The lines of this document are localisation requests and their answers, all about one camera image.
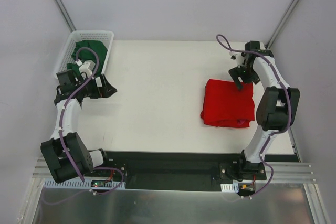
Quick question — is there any red t shirt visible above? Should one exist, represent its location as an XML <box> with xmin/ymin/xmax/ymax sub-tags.
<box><xmin>200</xmin><ymin>79</ymin><xmax>255</xmax><ymax>129</ymax></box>

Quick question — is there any pink t shirt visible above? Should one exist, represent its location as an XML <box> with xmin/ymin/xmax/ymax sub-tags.
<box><xmin>237</xmin><ymin>119</ymin><xmax>249</xmax><ymax>125</ymax></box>

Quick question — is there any white plastic basket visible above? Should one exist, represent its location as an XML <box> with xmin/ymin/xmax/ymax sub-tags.
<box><xmin>54</xmin><ymin>30</ymin><xmax>114</xmax><ymax>79</ymax></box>

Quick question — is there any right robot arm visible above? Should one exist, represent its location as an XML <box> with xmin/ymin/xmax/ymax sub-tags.
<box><xmin>225</xmin><ymin>41</ymin><xmax>300</xmax><ymax>182</ymax></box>

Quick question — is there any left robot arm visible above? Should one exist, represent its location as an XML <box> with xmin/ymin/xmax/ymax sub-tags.
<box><xmin>40</xmin><ymin>69</ymin><xmax>117</xmax><ymax>183</ymax></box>

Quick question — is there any green t shirt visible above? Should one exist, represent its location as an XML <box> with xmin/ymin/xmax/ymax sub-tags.
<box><xmin>70</xmin><ymin>40</ymin><xmax>108</xmax><ymax>77</ymax></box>

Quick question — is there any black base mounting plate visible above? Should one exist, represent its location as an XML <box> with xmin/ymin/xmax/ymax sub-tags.
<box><xmin>92</xmin><ymin>151</ymin><xmax>266</xmax><ymax>191</ymax></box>

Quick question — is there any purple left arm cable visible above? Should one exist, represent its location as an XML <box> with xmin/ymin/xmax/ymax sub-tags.
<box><xmin>41</xmin><ymin>47</ymin><xmax>125</xmax><ymax>205</ymax></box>

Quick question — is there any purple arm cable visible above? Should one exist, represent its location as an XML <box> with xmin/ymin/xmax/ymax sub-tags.
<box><xmin>216</xmin><ymin>34</ymin><xmax>292</xmax><ymax>204</ymax></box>
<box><xmin>41</xmin><ymin>47</ymin><xmax>125</xmax><ymax>205</ymax></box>

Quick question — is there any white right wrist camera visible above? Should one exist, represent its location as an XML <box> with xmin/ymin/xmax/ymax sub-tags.
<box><xmin>229</xmin><ymin>51</ymin><xmax>242</xmax><ymax>60</ymax></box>

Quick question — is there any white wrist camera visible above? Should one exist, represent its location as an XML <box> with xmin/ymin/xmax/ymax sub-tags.
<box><xmin>76</xmin><ymin>60</ymin><xmax>96</xmax><ymax>79</ymax></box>
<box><xmin>229</xmin><ymin>51</ymin><xmax>242</xmax><ymax>60</ymax></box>

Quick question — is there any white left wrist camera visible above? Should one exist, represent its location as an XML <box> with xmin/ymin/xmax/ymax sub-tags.
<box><xmin>76</xmin><ymin>60</ymin><xmax>96</xmax><ymax>79</ymax></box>

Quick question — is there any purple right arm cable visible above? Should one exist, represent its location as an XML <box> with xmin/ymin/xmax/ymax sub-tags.
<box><xmin>216</xmin><ymin>34</ymin><xmax>292</xmax><ymax>204</ymax></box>

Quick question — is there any left white cable duct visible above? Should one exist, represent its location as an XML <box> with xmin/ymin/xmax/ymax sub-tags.
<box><xmin>44</xmin><ymin>179</ymin><xmax>126</xmax><ymax>190</ymax></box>

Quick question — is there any white cable duct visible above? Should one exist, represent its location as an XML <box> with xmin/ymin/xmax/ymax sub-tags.
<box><xmin>44</xmin><ymin>179</ymin><xmax>126</xmax><ymax>190</ymax></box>
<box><xmin>220</xmin><ymin>183</ymin><xmax>239</xmax><ymax>193</ymax></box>

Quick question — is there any right aluminium frame post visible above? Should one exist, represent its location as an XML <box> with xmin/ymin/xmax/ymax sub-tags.
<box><xmin>265</xmin><ymin>0</ymin><xmax>301</xmax><ymax>49</ymax></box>

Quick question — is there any aluminium frame post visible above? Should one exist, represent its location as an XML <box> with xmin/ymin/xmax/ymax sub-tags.
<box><xmin>265</xmin><ymin>0</ymin><xmax>301</xmax><ymax>49</ymax></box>
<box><xmin>54</xmin><ymin>0</ymin><xmax>77</xmax><ymax>32</ymax></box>

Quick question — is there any aluminium front rail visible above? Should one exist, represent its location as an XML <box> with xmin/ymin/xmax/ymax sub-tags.
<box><xmin>33</xmin><ymin>140</ymin><xmax>316</xmax><ymax>183</ymax></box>

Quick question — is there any right white cable duct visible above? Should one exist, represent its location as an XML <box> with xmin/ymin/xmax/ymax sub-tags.
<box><xmin>220</xmin><ymin>183</ymin><xmax>239</xmax><ymax>193</ymax></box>

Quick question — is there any left aluminium frame post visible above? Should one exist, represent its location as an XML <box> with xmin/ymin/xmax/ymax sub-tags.
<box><xmin>54</xmin><ymin>0</ymin><xmax>77</xmax><ymax>32</ymax></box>

